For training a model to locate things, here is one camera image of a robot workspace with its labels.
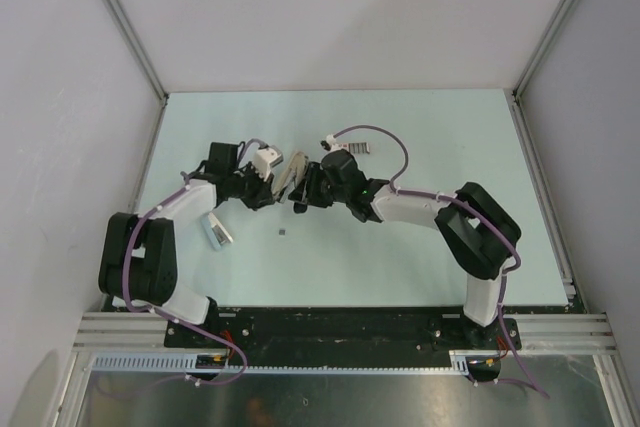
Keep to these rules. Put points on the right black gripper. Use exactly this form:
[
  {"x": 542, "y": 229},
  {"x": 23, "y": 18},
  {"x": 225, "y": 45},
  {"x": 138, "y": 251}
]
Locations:
[{"x": 315, "y": 172}]

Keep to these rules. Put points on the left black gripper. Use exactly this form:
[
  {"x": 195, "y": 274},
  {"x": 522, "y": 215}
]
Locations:
[{"x": 263, "y": 194}]

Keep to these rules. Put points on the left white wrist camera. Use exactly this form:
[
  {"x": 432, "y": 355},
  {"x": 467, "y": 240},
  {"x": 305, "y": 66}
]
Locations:
[{"x": 264, "y": 160}]

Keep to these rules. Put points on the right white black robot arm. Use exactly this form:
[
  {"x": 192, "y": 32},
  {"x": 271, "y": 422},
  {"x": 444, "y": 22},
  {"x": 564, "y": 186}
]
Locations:
[{"x": 481, "y": 236}]

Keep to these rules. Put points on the black silver stapler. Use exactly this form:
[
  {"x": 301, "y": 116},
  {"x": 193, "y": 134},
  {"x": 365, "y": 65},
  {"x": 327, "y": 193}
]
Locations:
[{"x": 290, "y": 178}]

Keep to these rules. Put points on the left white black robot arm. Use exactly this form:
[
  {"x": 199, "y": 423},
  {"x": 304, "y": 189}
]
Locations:
[{"x": 140, "y": 263}]

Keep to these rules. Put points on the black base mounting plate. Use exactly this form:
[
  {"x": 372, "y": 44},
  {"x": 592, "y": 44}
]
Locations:
[{"x": 356, "y": 338}]

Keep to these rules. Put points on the red staple box with tray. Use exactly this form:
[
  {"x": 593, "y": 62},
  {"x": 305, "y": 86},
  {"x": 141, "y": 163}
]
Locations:
[{"x": 359, "y": 148}]

